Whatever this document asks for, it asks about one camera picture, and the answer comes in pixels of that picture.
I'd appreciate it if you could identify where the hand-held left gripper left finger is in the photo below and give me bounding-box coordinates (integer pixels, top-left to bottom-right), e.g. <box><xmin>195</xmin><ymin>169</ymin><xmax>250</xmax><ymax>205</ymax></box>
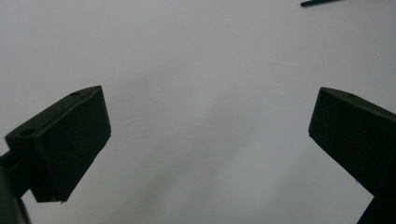
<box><xmin>4</xmin><ymin>85</ymin><xmax>112</xmax><ymax>204</ymax></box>

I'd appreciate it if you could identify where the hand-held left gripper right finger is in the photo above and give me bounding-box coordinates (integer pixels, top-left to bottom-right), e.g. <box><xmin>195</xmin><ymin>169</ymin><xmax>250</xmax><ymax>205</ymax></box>
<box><xmin>308</xmin><ymin>86</ymin><xmax>396</xmax><ymax>201</ymax></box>

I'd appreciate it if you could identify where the thin black stick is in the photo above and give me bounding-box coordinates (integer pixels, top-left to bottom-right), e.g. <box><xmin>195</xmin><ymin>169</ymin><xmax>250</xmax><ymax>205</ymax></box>
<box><xmin>300</xmin><ymin>0</ymin><xmax>344</xmax><ymax>7</ymax></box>

